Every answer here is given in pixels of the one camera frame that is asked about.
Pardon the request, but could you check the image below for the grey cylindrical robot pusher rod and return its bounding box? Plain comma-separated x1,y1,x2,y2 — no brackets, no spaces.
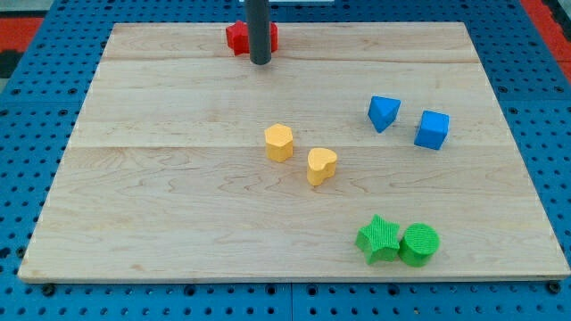
244,0,271,65

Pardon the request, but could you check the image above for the blue triangle block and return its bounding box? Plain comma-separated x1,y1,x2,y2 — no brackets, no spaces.
368,96,401,133

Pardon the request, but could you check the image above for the light wooden board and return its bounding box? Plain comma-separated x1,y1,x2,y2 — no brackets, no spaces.
18,22,570,284

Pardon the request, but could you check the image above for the green circle block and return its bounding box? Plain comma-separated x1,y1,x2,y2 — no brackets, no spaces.
398,223,440,268

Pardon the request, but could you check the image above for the green star block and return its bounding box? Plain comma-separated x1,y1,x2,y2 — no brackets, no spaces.
355,214,400,265

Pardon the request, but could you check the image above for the red star block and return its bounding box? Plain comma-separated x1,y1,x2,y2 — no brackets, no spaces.
226,21,278,55

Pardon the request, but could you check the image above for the yellow hexagon block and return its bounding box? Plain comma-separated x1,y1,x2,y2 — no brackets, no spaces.
264,123,294,162

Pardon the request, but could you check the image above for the yellow heart block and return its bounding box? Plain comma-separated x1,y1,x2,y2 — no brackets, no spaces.
307,147,338,186

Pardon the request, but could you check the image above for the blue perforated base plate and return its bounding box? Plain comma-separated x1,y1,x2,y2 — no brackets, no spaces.
1,0,570,320

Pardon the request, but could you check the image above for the blue cube block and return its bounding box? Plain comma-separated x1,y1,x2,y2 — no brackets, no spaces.
414,111,450,150

